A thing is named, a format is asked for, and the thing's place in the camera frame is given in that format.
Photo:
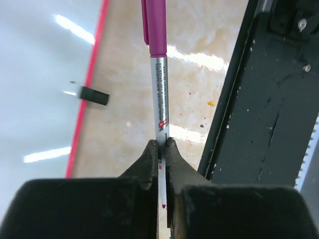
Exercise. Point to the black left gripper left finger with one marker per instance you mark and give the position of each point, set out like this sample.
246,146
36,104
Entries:
125,207

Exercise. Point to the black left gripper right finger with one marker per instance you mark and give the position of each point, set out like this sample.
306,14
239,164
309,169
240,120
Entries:
198,209

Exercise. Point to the pink framed whiteboard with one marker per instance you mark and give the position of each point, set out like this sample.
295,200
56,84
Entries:
46,51

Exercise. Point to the magenta capped whiteboard marker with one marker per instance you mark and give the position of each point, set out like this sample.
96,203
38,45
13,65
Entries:
155,37

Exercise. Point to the black whiteboard clip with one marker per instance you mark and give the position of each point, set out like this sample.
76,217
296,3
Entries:
93,96

